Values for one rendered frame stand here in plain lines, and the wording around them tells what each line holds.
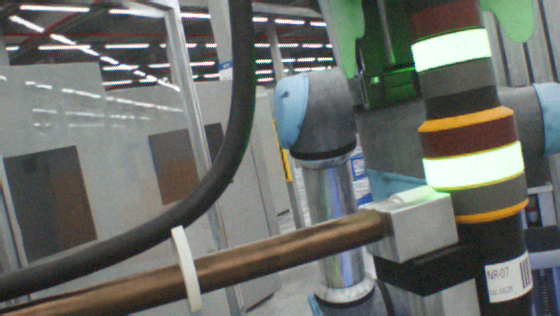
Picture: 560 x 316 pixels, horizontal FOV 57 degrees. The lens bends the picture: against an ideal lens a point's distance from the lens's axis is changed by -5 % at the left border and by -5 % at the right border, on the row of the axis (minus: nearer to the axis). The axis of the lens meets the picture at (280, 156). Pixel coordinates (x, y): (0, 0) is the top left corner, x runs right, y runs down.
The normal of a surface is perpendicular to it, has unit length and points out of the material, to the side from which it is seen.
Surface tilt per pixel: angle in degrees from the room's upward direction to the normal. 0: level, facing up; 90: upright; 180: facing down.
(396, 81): 90
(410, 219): 90
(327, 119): 106
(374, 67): 90
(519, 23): 94
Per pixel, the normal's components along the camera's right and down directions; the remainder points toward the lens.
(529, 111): 0.00, -0.34
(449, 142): -0.59, 0.17
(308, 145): -0.36, 0.37
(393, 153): -0.40, 0.14
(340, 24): 0.91, -0.10
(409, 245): 0.32, -0.01
